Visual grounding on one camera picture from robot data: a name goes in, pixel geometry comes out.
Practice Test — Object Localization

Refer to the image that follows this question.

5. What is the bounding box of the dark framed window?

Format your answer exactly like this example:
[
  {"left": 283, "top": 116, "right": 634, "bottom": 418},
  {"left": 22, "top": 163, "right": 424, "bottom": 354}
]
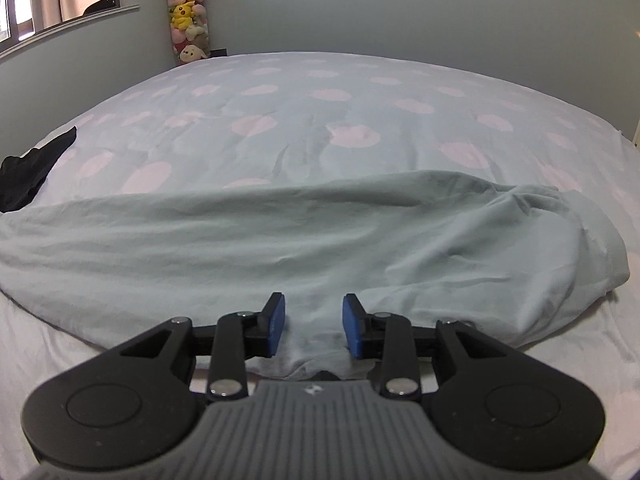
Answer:
[{"left": 0, "top": 0, "right": 126, "bottom": 45}]

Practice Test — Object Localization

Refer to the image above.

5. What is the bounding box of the clear tube of plush toys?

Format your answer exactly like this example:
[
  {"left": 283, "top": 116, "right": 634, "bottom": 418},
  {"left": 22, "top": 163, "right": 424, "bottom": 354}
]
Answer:
[{"left": 161, "top": 0, "right": 211, "bottom": 67}]

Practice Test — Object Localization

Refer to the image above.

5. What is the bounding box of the grey window sill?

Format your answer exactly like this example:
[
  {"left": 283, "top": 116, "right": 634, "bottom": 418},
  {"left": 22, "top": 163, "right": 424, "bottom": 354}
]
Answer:
[{"left": 0, "top": 4, "right": 141, "bottom": 62}]

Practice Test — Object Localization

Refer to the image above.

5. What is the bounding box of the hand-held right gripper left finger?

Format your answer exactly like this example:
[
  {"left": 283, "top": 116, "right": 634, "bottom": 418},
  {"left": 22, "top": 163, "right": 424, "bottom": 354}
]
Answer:
[{"left": 107, "top": 291, "right": 287, "bottom": 402}]

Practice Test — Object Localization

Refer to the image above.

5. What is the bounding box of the black garment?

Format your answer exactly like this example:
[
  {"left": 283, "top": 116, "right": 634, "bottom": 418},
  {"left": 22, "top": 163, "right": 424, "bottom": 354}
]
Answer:
[{"left": 0, "top": 126, "right": 78, "bottom": 213}]

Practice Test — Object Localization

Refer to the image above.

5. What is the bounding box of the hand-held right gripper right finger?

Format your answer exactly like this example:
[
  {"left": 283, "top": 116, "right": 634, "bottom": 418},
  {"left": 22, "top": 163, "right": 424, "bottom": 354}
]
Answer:
[{"left": 341, "top": 292, "right": 506, "bottom": 402}]

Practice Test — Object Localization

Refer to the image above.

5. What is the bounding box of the polka dot bed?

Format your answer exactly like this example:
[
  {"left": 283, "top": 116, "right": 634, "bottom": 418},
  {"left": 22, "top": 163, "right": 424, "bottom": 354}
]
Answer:
[{"left": 0, "top": 51, "right": 640, "bottom": 480}]

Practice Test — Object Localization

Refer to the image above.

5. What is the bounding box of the light grey garment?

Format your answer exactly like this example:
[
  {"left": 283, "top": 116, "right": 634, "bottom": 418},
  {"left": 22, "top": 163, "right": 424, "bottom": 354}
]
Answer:
[{"left": 0, "top": 169, "right": 631, "bottom": 379}]

